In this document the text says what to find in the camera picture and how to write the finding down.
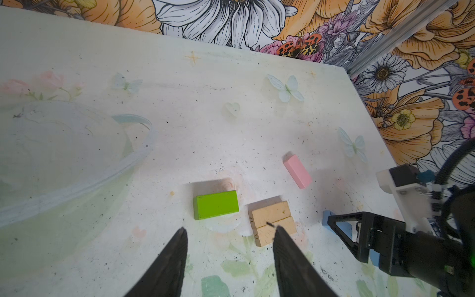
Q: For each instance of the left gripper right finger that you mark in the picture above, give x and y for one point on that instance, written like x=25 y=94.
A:
x=296 y=276

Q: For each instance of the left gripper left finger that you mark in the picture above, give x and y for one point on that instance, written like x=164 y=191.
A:
x=165 y=276

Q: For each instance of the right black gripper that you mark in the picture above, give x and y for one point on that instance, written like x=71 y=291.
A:
x=446 y=264

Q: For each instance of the green wood block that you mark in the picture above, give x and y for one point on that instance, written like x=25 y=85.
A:
x=215 y=205

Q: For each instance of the pink wood block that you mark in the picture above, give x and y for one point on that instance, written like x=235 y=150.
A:
x=298 y=172

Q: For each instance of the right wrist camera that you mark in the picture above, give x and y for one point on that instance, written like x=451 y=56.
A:
x=414 y=199

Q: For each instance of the right corner aluminium post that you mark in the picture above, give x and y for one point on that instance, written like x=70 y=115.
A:
x=421 y=16

